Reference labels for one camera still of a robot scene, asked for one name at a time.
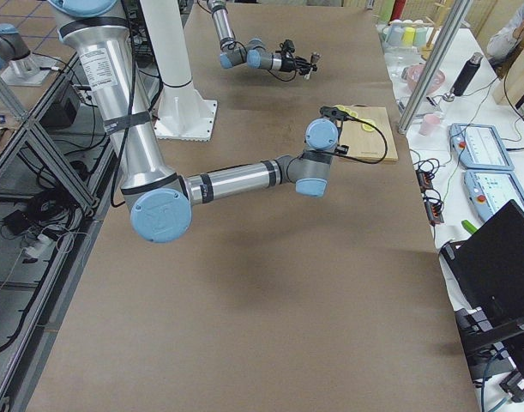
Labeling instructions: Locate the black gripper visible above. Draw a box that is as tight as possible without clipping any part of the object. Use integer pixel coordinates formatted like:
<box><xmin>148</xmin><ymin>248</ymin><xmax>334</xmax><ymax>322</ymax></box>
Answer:
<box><xmin>291</xmin><ymin>56</ymin><xmax>317</xmax><ymax>78</ymax></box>

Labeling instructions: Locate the steel jigger measuring cup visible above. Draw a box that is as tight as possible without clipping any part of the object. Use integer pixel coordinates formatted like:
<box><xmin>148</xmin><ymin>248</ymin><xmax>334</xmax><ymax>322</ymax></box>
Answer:
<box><xmin>310</xmin><ymin>52</ymin><xmax>321</xmax><ymax>66</ymax></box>

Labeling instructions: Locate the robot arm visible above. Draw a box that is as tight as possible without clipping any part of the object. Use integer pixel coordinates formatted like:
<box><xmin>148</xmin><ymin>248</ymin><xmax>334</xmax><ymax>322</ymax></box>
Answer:
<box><xmin>51</xmin><ymin>1</ymin><xmax>346</xmax><ymax>243</ymax></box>
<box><xmin>206</xmin><ymin>1</ymin><xmax>321</xmax><ymax>82</ymax></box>

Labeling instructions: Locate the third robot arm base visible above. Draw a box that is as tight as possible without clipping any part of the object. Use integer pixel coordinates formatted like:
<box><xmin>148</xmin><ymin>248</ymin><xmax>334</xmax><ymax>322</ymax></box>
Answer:
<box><xmin>0</xmin><ymin>23</ymin><xmax>48</xmax><ymax>87</ymax></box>

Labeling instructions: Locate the yellow plastic cup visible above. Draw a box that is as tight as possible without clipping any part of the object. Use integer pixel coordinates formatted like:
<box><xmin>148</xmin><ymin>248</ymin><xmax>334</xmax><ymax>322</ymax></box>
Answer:
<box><xmin>401</xmin><ymin>27</ymin><xmax>416</xmax><ymax>47</ymax></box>

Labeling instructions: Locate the pink plastic cup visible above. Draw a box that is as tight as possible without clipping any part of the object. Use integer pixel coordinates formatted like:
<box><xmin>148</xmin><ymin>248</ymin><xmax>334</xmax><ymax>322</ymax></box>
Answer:
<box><xmin>419</xmin><ymin>113</ymin><xmax>441</xmax><ymax>136</ymax></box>

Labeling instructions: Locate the yellow plastic spoon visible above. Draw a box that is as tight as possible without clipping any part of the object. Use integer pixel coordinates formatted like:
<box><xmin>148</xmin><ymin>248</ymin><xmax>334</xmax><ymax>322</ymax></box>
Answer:
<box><xmin>348</xmin><ymin>115</ymin><xmax>376</xmax><ymax>132</ymax></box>

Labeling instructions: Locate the pink bowl with ice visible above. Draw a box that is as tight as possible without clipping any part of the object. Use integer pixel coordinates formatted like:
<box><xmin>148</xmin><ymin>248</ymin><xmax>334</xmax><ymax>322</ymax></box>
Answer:
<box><xmin>405</xmin><ymin>64</ymin><xmax>447</xmax><ymax>96</ymax></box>

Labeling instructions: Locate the bamboo cutting board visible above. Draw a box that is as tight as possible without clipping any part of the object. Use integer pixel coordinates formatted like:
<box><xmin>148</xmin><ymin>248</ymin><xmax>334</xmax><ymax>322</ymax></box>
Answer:
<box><xmin>340</xmin><ymin>106</ymin><xmax>398</xmax><ymax>161</ymax></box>

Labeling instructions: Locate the black water bottle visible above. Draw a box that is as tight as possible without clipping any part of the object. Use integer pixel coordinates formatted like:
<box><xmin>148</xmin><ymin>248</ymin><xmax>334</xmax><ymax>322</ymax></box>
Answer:
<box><xmin>451</xmin><ymin>52</ymin><xmax>483</xmax><ymax>96</ymax></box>

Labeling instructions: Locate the upper blue teach pendant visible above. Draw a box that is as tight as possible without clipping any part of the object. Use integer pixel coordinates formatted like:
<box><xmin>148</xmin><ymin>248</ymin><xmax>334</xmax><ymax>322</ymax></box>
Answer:
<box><xmin>449</xmin><ymin>123</ymin><xmax>515</xmax><ymax>171</ymax></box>

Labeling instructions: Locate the blue teach pendant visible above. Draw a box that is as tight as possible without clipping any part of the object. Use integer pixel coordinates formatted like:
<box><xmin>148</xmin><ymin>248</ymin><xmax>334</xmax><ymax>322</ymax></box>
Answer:
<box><xmin>463</xmin><ymin>169</ymin><xmax>524</xmax><ymax>222</ymax></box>
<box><xmin>449</xmin><ymin>123</ymin><xmax>515</xmax><ymax>171</ymax></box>

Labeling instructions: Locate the person in white shirt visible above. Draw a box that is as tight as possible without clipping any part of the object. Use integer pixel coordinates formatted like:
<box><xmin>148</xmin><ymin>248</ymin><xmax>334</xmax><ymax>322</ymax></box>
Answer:
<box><xmin>486</xmin><ymin>4</ymin><xmax>524</xmax><ymax>78</ymax></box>

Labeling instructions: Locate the lower blue teach pendant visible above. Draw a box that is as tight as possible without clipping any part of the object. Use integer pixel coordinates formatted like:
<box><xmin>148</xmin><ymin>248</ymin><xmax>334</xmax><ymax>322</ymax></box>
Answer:
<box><xmin>463</xmin><ymin>169</ymin><xmax>524</xmax><ymax>222</ymax></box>

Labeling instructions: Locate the black power adapter box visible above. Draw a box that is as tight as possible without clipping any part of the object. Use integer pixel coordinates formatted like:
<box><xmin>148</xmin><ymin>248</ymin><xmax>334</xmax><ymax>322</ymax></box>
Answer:
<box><xmin>40</xmin><ymin>83</ymin><xmax>81</xmax><ymax>129</ymax></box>

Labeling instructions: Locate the black laptop monitor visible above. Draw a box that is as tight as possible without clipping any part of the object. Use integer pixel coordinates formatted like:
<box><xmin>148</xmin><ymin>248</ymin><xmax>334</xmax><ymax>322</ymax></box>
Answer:
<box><xmin>440</xmin><ymin>200</ymin><xmax>524</xmax><ymax>378</ymax></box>

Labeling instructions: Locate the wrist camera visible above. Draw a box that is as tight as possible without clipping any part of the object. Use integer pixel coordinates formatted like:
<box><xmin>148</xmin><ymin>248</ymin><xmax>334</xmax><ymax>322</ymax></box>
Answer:
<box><xmin>280</xmin><ymin>39</ymin><xmax>295</xmax><ymax>54</ymax></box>
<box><xmin>319</xmin><ymin>106</ymin><xmax>349</xmax><ymax>128</ymax></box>

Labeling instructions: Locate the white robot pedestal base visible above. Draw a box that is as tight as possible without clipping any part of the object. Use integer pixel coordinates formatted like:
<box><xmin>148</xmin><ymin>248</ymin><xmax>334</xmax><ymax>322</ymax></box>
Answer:
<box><xmin>141</xmin><ymin>0</ymin><xmax>218</xmax><ymax>142</ymax></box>

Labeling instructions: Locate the aluminium frame post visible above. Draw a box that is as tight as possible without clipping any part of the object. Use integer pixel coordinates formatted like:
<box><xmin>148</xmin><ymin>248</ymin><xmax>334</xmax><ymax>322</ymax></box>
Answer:
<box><xmin>397</xmin><ymin>0</ymin><xmax>473</xmax><ymax>135</ymax></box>

